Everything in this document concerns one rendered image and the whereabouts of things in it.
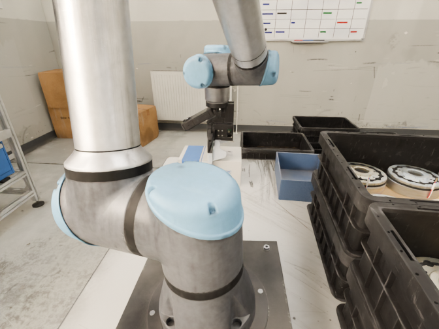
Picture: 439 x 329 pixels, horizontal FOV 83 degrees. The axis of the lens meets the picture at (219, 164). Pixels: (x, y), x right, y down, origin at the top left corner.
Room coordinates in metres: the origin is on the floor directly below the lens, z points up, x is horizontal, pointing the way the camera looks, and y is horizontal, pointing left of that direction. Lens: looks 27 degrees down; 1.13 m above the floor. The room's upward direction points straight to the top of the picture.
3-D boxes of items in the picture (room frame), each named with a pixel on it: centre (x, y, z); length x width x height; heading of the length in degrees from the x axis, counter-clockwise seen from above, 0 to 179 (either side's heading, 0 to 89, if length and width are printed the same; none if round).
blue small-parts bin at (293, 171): (0.70, -0.26, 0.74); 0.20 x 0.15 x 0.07; 172
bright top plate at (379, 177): (0.49, -0.32, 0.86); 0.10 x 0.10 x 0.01
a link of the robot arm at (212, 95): (0.76, 0.01, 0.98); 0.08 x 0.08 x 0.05
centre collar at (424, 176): (0.48, -0.43, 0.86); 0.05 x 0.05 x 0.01
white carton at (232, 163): (0.76, 0.03, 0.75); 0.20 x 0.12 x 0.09; 86
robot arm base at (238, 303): (0.26, 0.02, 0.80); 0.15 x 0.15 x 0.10
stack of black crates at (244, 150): (1.38, -0.33, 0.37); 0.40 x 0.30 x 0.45; 85
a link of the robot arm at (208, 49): (0.75, 0.01, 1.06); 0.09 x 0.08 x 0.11; 161
